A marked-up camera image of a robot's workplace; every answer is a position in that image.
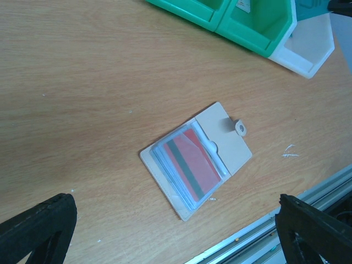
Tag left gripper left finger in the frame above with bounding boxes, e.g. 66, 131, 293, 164
1, 193, 77, 263

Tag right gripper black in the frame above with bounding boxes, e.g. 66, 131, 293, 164
327, 0, 352, 14

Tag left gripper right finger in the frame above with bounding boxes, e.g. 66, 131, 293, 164
276, 194, 351, 263

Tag teal credit card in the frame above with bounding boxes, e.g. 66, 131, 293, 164
295, 0, 329, 21

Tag red credit card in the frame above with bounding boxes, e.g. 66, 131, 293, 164
160, 128, 221, 207

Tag beige leather card holder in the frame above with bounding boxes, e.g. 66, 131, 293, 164
140, 102, 252, 221

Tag grey card in bin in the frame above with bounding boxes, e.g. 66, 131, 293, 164
236, 0, 254, 14

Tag white translucent bin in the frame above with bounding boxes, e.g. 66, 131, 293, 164
269, 14, 335, 79

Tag green two-compartment bin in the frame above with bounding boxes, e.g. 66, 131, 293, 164
149, 0, 294, 58

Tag aluminium front rail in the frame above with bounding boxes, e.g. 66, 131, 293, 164
188, 165, 351, 263

